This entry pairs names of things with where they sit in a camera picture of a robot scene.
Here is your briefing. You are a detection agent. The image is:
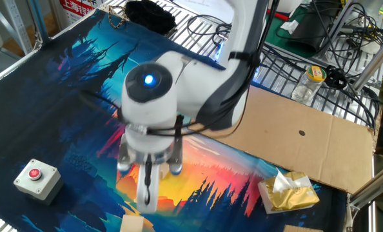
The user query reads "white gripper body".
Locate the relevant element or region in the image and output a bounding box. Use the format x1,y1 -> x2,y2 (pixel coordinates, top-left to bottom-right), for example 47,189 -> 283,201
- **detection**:
135,162 -> 162,215

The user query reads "metal wrist mounting plate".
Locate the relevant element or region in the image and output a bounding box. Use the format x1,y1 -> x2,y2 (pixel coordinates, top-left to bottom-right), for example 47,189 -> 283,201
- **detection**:
116,115 -> 184,177

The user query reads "grey box with red button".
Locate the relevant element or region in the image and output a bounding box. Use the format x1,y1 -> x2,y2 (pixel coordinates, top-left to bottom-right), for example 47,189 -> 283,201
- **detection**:
13,158 -> 64,206

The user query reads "gold tissue pack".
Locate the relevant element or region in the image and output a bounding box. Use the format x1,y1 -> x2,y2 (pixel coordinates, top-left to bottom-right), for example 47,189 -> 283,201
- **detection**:
257,168 -> 320,215

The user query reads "colourful forest print mat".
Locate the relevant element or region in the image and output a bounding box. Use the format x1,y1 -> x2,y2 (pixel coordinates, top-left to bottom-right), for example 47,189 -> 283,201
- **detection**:
0,8 -> 347,232

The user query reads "open cardboard box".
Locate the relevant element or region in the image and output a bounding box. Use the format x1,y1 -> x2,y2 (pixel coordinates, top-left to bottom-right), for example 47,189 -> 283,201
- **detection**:
282,224 -> 324,232

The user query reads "flat brown cardboard sheet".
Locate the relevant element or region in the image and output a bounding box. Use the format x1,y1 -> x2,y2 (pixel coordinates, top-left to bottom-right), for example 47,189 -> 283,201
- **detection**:
194,85 -> 376,195

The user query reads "black fuzzy bag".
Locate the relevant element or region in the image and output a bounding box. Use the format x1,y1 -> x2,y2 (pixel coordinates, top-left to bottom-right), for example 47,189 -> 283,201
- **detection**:
124,0 -> 178,36

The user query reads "glass jar yellow lid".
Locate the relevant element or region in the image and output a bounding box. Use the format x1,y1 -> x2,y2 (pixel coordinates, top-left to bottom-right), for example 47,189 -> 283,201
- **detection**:
291,65 -> 328,106

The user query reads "green cutting mat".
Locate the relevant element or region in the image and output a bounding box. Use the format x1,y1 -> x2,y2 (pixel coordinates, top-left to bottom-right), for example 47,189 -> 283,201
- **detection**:
264,6 -> 312,59

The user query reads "red white printed sign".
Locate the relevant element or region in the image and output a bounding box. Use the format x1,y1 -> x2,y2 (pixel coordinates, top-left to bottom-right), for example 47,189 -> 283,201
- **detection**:
59,0 -> 97,25

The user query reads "white paper scrap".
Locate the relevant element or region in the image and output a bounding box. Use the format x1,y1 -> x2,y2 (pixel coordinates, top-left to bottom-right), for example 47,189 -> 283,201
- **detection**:
280,19 -> 299,35

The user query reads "perforated grey shelf upright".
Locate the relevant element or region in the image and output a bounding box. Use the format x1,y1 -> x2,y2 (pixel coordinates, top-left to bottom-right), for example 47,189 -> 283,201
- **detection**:
0,0 -> 34,55

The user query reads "red pen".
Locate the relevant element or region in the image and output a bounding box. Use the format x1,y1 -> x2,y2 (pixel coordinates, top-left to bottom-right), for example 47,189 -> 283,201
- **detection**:
267,8 -> 291,22

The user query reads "slanted aluminium profile bar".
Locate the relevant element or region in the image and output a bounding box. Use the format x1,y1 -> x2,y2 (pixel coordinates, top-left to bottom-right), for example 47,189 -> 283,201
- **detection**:
351,34 -> 383,93
345,160 -> 383,212

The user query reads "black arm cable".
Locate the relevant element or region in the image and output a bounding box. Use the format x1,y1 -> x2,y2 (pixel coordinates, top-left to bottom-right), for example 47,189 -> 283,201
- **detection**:
78,0 -> 280,207

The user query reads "gold chain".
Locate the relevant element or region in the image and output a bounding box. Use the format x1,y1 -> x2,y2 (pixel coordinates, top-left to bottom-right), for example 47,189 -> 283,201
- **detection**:
106,5 -> 128,30

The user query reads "grey steel post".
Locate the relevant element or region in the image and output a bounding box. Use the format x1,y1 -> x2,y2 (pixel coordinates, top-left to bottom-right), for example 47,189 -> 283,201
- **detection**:
28,0 -> 50,44

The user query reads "tangled black cable bundle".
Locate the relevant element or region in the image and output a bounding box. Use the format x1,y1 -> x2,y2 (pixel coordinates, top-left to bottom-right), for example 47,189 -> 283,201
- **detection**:
262,0 -> 383,130

